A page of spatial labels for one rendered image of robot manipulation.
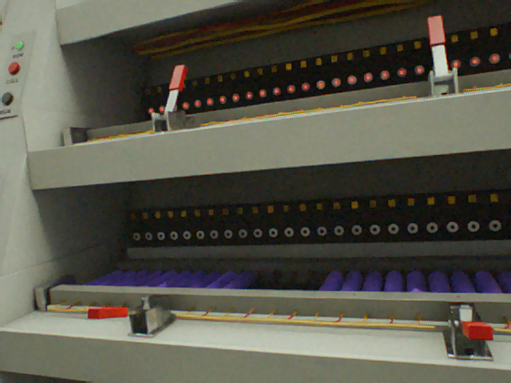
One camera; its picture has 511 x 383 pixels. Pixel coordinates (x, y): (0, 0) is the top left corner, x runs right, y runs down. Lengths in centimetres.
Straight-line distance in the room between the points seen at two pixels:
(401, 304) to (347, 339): 5
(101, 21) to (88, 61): 9
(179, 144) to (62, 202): 22
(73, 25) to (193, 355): 43
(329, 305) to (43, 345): 28
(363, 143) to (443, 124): 6
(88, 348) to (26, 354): 8
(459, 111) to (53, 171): 42
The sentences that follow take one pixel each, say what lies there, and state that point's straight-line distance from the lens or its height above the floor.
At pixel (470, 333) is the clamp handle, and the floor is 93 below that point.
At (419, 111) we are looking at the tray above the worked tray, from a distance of 36.
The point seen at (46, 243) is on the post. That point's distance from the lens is 56.
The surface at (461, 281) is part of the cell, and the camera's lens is 43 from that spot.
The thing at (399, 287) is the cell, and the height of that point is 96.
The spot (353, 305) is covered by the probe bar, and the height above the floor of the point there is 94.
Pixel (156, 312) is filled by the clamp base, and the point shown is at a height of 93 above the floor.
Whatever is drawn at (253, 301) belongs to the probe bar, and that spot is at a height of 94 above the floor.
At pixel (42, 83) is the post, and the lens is 58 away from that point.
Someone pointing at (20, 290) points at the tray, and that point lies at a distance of 54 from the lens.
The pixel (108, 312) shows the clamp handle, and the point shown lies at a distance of 36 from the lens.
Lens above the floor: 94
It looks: 15 degrees up
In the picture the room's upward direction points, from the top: 2 degrees clockwise
